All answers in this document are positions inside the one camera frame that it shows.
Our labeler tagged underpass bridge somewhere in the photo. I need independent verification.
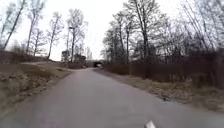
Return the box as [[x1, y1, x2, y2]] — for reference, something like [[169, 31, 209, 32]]
[[87, 59, 105, 69]]

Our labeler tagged dark bush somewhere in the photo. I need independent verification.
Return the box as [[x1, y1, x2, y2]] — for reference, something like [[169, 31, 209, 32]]
[[61, 49, 88, 70]]

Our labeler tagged grey asphalt path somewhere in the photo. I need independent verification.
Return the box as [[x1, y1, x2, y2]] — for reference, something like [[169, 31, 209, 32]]
[[0, 67, 224, 128]]

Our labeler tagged lamp pole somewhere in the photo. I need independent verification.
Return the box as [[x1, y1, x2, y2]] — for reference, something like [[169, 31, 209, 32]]
[[66, 26, 74, 63]]

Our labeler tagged stand of bare trees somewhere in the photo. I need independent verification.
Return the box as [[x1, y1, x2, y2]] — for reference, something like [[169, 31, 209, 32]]
[[99, 0, 224, 68]]

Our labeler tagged row of bare trees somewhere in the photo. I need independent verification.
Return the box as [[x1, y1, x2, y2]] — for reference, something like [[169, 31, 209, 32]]
[[0, 0, 89, 63]]

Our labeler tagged leaf-strewn grass verge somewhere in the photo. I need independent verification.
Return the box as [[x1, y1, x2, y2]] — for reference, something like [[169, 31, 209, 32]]
[[94, 68, 224, 113], [0, 60, 73, 116]]

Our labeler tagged robot's own part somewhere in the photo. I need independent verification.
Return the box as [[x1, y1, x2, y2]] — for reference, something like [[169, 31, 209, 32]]
[[144, 120, 157, 128]]

